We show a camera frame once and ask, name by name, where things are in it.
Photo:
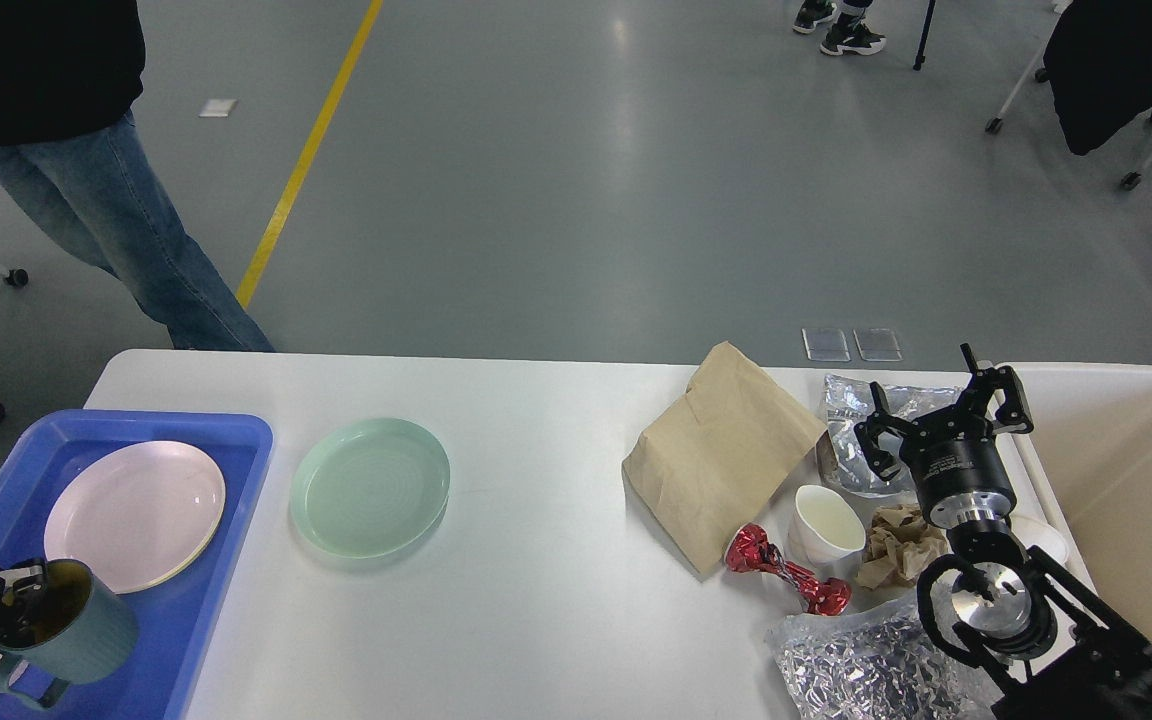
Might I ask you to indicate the pink plate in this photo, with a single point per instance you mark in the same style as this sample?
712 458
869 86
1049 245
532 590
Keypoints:
139 516

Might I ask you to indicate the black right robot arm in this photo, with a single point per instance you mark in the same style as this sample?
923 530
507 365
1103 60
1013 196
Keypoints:
1050 644

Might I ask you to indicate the blue plastic tray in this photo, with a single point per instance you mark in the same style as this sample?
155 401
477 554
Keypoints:
177 617

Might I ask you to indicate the person in black and jeans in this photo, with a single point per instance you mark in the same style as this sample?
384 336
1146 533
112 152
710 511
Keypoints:
72 161

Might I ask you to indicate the red foil wrapper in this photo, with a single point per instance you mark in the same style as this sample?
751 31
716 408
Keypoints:
751 551

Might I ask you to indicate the black jacket on chair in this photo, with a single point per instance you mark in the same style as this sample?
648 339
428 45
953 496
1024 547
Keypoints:
1098 64

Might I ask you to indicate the brown paper bag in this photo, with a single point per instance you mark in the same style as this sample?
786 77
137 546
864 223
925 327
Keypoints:
715 457

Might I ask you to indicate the light green plate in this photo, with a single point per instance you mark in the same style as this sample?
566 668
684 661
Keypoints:
370 489

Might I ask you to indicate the crumpled silver foil bag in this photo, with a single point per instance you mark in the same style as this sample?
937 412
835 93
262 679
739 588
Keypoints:
875 664

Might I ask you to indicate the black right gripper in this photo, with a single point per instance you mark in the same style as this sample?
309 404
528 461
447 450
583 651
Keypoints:
956 470

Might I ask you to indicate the white paper cup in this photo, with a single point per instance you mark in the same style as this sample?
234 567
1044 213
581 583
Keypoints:
823 527

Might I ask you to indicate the dark teal mug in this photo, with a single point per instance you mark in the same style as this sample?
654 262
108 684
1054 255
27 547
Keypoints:
83 633

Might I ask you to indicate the white lid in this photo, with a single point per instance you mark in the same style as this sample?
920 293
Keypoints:
1032 532

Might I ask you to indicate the crumpled brown paper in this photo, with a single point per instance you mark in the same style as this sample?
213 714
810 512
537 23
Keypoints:
901 544

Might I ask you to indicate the beige plastic bin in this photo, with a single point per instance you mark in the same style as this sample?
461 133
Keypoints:
1091 456

